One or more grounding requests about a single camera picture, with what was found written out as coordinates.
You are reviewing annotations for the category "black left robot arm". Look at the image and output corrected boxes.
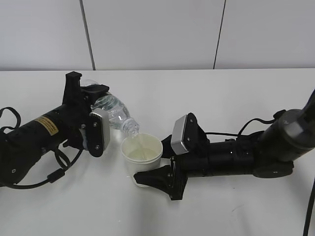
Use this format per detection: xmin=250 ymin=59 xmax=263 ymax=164
xmin=0 ymin=71 xmax=110 ymax=189

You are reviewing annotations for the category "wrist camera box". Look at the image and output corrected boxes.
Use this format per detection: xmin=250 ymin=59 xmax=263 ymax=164
xmin=83 ymin=108 xmax=110 ymax=157
xmin=170 ymin=113 xmax=208 ymax=155

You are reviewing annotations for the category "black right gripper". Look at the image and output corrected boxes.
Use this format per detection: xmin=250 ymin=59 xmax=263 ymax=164
xmin=133 ymin=135 xmax=212 ymax=201

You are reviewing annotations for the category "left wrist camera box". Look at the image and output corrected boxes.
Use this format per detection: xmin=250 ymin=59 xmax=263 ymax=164
xmin=83 ymin=108 xmax=110 ymax=157

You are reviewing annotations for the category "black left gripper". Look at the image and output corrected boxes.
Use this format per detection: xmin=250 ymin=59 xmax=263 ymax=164
xmin=62 ymin=71 xmax=110 ymax=150

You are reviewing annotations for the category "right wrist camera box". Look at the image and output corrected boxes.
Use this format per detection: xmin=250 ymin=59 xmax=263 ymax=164
xmin=170 ymin=113 xmax=208 ymax=155

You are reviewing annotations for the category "clear green-label water bottle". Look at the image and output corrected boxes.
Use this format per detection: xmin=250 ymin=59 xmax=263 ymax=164
xmin=80 ymin=80 xmax=140 ymax=137

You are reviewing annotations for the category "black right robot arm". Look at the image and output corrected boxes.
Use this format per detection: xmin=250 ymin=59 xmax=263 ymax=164
xmin=134 ymin=95 xmax=315 ymax=201

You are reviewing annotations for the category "white paper cup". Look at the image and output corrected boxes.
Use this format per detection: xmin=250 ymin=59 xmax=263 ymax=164
xmin=121 ymin=133 xmax=163 ymax=188

